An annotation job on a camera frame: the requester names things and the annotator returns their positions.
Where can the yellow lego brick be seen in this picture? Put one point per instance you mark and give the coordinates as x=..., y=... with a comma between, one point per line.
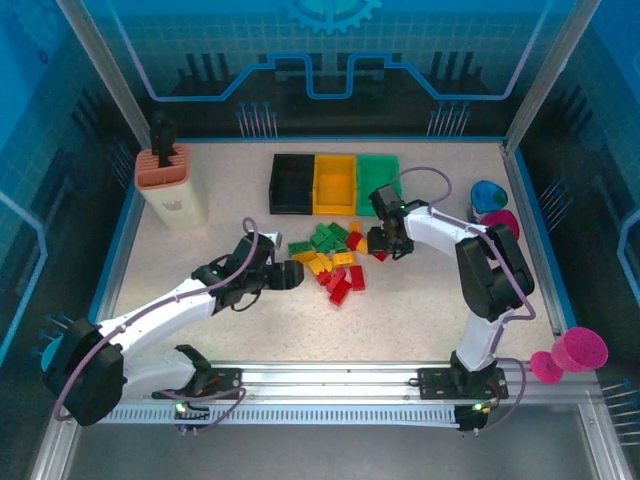
x=344, y=259
x=315, y=266
x=362, y=247
x=304, y=258
x=326, y=262

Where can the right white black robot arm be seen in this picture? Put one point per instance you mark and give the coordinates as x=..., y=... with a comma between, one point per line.
x=440, y=230

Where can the small orange lego brick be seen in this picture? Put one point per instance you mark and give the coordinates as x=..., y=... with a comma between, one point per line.
x=355, y=227

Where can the green plastic bin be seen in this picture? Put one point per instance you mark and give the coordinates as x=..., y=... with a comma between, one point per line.
x=377, y=170

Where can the green lego brick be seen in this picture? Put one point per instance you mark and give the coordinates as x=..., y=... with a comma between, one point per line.
x=320, y=247
x=320, y=234
x=341, y=246
x=339, y=230

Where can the yellow plastic bin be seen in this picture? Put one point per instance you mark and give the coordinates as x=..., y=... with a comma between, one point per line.
x=332, y=185

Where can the black plastic bin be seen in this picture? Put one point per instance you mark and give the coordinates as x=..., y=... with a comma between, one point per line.
x=292, y=195

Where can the blue plastic cup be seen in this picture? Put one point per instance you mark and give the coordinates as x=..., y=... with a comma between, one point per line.
x=487, y=195

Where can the cream pink knife block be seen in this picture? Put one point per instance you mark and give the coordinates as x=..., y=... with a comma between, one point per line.
x=172, y=205

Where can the magenta plastic cup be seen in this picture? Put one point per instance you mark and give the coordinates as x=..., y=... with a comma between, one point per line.
x=500, y=217

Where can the black controller box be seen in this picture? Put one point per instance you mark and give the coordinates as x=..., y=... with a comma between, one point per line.
x=472, y=417
x=192, y=415

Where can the pink plastic goblet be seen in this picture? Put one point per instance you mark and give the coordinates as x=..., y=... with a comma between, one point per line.
x=580, y=347

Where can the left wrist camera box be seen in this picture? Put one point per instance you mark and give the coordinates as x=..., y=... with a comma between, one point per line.
x=272, y=238

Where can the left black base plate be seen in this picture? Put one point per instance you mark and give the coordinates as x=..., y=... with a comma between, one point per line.
x=227, y=377

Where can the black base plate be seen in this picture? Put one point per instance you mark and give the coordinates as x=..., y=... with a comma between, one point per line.
x=435, y=382
x=227, y=377

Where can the aluminium mounting rail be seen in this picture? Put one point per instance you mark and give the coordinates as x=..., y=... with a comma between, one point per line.
x=330, y=380

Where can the aluminium side rail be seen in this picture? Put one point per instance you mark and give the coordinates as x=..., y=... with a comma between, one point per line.
x=525, y=210

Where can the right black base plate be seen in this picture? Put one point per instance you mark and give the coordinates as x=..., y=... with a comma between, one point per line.
x=435, y=382

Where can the aluminium frame post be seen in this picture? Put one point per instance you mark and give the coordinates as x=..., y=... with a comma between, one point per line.
x=100, y=65
x=550, y=65

